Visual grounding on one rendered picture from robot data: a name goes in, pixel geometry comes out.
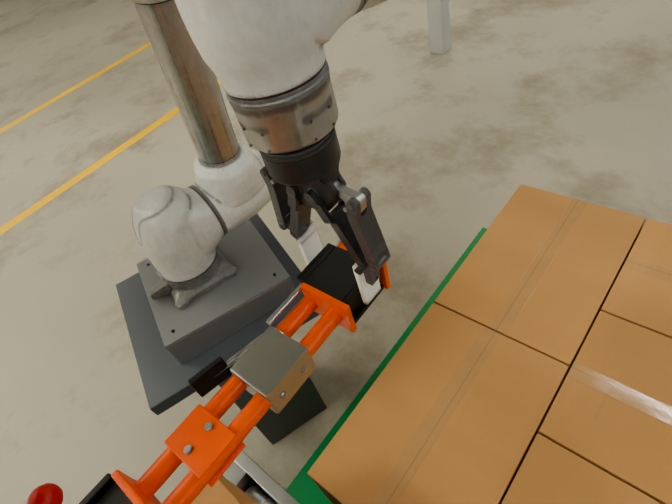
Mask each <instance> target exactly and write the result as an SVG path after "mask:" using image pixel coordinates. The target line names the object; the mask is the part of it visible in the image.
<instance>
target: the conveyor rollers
mask: <svg viewBox="0 0 672 504"><path fill-rule="evenodd" d="M245 493H246V494H247V495H249V496H250V497H251V498H253V499H254V500H255V501H257V502H258V503H259V504H276V503H275V502H274V501H273V500H272V499H271V498H270V497H269V496H268V495H267V494H266V493H265V492H264V491H263V490H262V489H261V488H260V487H259V486H258V485H256V484H254V485H252V486H250V487H249V488H248V489H247V490H246V491H245Z"/></svg>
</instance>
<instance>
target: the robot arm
mask: <svg viewBox="0 0 672 504"><path fill-rule="evenodd" d="M130 1H132V2H133V4H134V6H135V8H136V11H137V13H138V15H139V18H140V20H141V22H142V25H143V27H144V29H145V32H146V34H147V36H148V39H149V41H150V43H151V46H152V48H153V50H154V53H155V55H156V58H157V60H158V62H159V65H160V67H161V69H162V72H163V74H164V76H165V79H166V81H167V83H168V86H169V88H170V90H171V93H172V95H173V97H174V100H175V102H176V104H177V107H178V109H179V111H180V114H181V116H182V119H183V121H184V123H185V126H186V128H187V130H188V133H189V135H190V137H191V140H192V142H193V144H194V147H195V149H196V151H197V154H198V155H197V156H196V158H195V161H194V164H193V168H194V181H195V183H194V184H192V185H191V186H189V187H187V188H183V189H182V188H180V187H178V186H173V185H160V186H156V187H152V188H150V189H147V190H146V191H144V192H143V193H141V194H140V195H139V196H138V197H137V199H136V200H135V202H134V204H133V207H132V210H131V219H132V225H133V230H134V233H135V236H136V238H137V241H138V243H139V245H140V246H141V248H142V250H143V251H144V253H145V254H146V256H147V257H148V259H149V260H150V261H151V263H152V264H153V265H154V267H155V268H156V269H157V271H156V275H157V276H158V278H160V279H161V280H160V281H159V282H158V283H157V284H156V285H154V286H153V287H152V288H151V289H150V290H149V291H148V293H149V295H152V296H151V297H152V299H153V300H156V299H158V298H160V297H163V296H165V295H168V294H170V293H171V294H172V296H173V297H174V300H175V306H176V307H177V308H178V309H179V310H183V309H185V308H186V307H188V306H189V305H190V304H191V303H192V302H193V301H194V300H196V299H197V298H199V297H200V296H202V295H204V294H205V293H207V292H208V291H210V290H211V289H213V288H214V287H216V286H218V285H219V284H221V283H222V282H224V281H225V280H227V279H230V278H233V277H235V276H236V275H237V274H238V270H237V268H236V267H235V266H234V265H232V264H230V263H229V262H228V261H227V260H226V259H225V257H224V256H223V255H222V254H221V253H220V251H219V250H218V249H217V248H216V246H217V245H218V243H219V242H220V240H221V239H222V238H223V236H224V235H226V234H227V233H229V232H230V231H232V230H234V229H236V228H237V227H239V226H240V225H242V224H243V223H245V222H246V221H248V220H249V219H250V218H252V217H253V216H254V215H255V214H257V213H258V212H259V211H260V210H261V209H263V208H264V207H265V206H266V205H267V204H268V203H269V201H270V200H271V201H272V205H273V208H274V211H275V215H276V218H277V222H278V225H279V227H280V228H281V229H282V230H286V229H288V230H290V234H291V236H292V237H294V238H295V239H296V240H297V243H298V245H299V248H300V250H301V252H302V255H303V257H304V260H305V262H306V265H308V264H309V263H310V262H311V261H312V260H313V259H314V258H315V257H316V256H317V255H318V253H319V252H320V251H321V250H322V249H323V247H322V244H321V241H320V238H319V236H318V233H317V230H316V227H314V226H311V227H310V228H309V229H307V228H308V227H309V226H310V225H311V224H312V223H313V221H312V220H311V219H310V218H311V208H313V209H315V210H316V211H317V213H318V214H319V216H320V217H321V219H322V220H323V222H324V223H326V224H330V225H331V226H332V228H333V229H334V231H335V232H336V234H337V235H338V237H339V238H340V240H341V241H342V243H343V244H344V246H345V247H346V249H347V250H348V252H349V253H350V255H351V257H352V258H353V260H354V261H355V264H354V265H353V266H352V268H353V271H354V275H355V278H356V281H357V284H358V287H359V291H360V294H361V297H362V300H363V303H364V304H366V305H368V304H369V303H370V301H371V300H372V299H373V298H374V297H375V295H376V294H377V293H378V292H379V291H380V289H381V286H380V282H379V278H380V272H379V270H380V269H381V268H382V266H383V265H384V264H385V263H386V262H387V261H388V259H389V258H390V257H391V255H390V252H389V250H388V247H387V245H386V242H385V240H384V237H383V234H382V232H381V229H380V227H379V224H378V222H377V219H376V216H375V214H374V211H373V209H372V206H371V192H370V191H369V189H368V188H366V187H361V188H360V189H359V190H358V191H356V190H354V189H352V188H350V187H348V186H346V182H345V180H344V179H343V177H342V176H341V174H340V172H339V162H340V156H341V149H340V145H339V141H338V138H337V134H336V130H335V124H336V122H337V119H338V113H339V112H338V107H337V102H336V98H335V94H334V90H333V86H332V82H331V78H330V74H329V73H330V69H329V65H328V62H327V60H326V57H325V51H324V44H325V43H327V42H328V41H330V40H331V38H332V37H333V36H334V34H335V33H336V31H337V30H338V29H339V28H340V27H341V26H342V25H343V24H344V23H345V22H346V21H347V20H348V19H349V18H351V17H352V16H354V15H355V14H357V13H359V12H361V11H363V10H366V9H369V8H372V7H375V6H377V5H379V4H381V3H383V2H385V1H387V0H130ZM216 76H217V77H216ZM217 78H218V79H219V81H220V83H221V84H222V86H223V88H224V90H225V92H226V97H227V100H228V102H229V104H230V105H231V106H232V108H233V111H234V113H235V115H236V118H237V120H238V122H239V125H240V127H241V129H242V131H243V134H244V136H245V138H246V141H247V142H248V144H249V146H250V147H253V148H254V149H256V150H253V149H250V148H249V147H248V146H247V145H246V144H244V143H242V142H240V141H237V138H236V135H235V132H234V129H233V126H232V123H231V120H230V117H229V114H228V111H227V108H226V105H225V102H224V99H223V95H222V92H221V89H220V86H219V83H218V80H217ZM257 150H259V151H257ZM337 203H338V205H337V206H336V207H335V208H334V209H333V210H332V211H331V212H330V213H329V211H330V210H331V209H332V208H333V207H334V206H335V205H336V204H337ZM287 214H288V215H287ZM286 215H287V216H286ZM311 221H312V222H311Z"/></svg>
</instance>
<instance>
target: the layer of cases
mask: <svg viewBox="0 0 672 504"><path fill-rule="evenodd" d="M644 221H645V217H641V216H638V215H634V214H630V213H626V212H623V211H619V210H615V209H612V208H608V207H604V206H600V205H597V204H593V203H589V202H586V201H582V200H578V199H575V198H571V197H567V196H563V195H560V194H556V193H552V192H549V191H545V190H541V189H538V188H534V187H530V186H526V185H523V184H521V185H520V186H519V187H518V189H517V190H516V191H515V193H514V194H513V195H512V197H511V198H510V200H509V201H508V202H507V204H506V205H505V206H504V208H503V209H502V210H501V212H500V213H499V214H498V216H497V217H496V218H495V220H494V221H493V223H492V224H491V225H490V227H489V228H488V229H487V231H486V232H485V233H484V235H483V236H482V237H481V239H480V240H479V241H478V243H477V244H476V245H475V247H474V248H473V250H472V251H471V252H470V254H469V255H468V256H467V258H466V259H465V260H464V262H463V263H462V264H461V266H460V267H459V268H458V270H457V271H456V272H455V274H454V275H453V277H452V278H451V279H450V281H449V282H448V283H447V285H446V286H445V287H444V289H443V290H442V291H441V293H440V294H439V295H438V297H437V298H436V300H435V301H434V302H435V303H433V304H432V305H431V306H430V308H429V309H428V310H427V312H426V313H425V314H424V316H423V317H422V318H421V320H420V321H419V322H418V324H417V325H416V327H415V328H414V329H413V331H412V332H411V333H410V335H409V336H408V337H407V339H406V340H405V341H404V343H403V344H402V345H401V347H400V348H399V349H398V351H397V352H396V354H395V355H394V356H393V358H392V359H391V360H390V362H389V363H388V364H387V366H386V367H385V368H384V370H383V371H382V372H381V374H380V375H379V377H378V378H377V379H376V381H375V382H374V383H373V385H372V386H371V387H370V389H369V390H368V391H367V393H366V394H365V395H364V397H363V398H362V399H361V401H360V402H359V404H358V405H357V406H356V408H355V409H354V410H353V412H352V413H351V414H350V416H349V417H348V418H347V420H346V421H345V422H344V424H343V425H342V426H341V428H340V429H339V431H338V432H337V433H336V435H335V436H334V437H333V439H332V440H331V441H330V443H329V444H328V445H327V447H326V448H325V449H324V451H323V452H322V454H321V455H320V456H319V458H318V459H317V460H316V462H315V463H314V464H313V466H312V467H311V468H310V470H309V471H308V473H307V474H308V476H309V477H310V478H311V479H312V480H313V481H314V483H315V484H316V485H317V486H318V487H319V488H320V489H321V491H322V492H323V493H324V494H325V495H326V496H327V498H328V499H329V500H330V501H331V502H332V503H333V504H672V225H671V224H667V223H663V222H660V221H656V220H652V219H647V220H646V222H645V224H644ZM643 224H644V226H643ZM642 226H643V228H642ZM641 229H642V230H641Z"/></svg>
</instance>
